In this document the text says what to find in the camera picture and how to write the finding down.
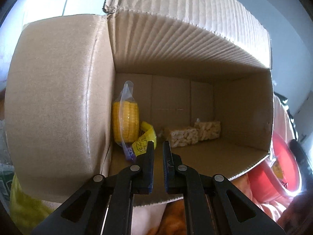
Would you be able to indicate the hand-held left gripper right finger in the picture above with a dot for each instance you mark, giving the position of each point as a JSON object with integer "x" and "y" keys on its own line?
{"x": 168, "y": 164}

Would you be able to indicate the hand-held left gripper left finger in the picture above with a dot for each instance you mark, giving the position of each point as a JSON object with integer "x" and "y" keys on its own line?
{"x": 148, "y": 161}

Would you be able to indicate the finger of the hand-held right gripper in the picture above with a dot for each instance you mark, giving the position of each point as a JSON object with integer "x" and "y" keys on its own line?
{"x": 300, "y": 156}

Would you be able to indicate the yellow snack packet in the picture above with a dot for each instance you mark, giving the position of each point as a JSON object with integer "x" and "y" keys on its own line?
{"x": 277, "y": 169}

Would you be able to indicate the puffed rice bar packet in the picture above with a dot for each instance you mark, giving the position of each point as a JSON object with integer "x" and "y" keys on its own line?
{"x": 183, "y": 135}
{"x": 210, "y": 129}

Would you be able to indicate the pink plastic basin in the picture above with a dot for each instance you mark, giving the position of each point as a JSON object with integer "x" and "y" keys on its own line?
{"x": 261, "y": 181}

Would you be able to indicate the packaged corn cob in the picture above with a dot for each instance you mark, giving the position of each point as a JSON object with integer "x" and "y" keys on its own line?
{"x": 126, "y": 120}

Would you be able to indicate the brown cardboard box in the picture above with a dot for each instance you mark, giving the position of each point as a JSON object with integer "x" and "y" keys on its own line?
{"x": 61, "y": 102}

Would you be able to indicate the yellow plastic bag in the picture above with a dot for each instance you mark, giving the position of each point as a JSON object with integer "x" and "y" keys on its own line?
{"x": 24, "y": 205}

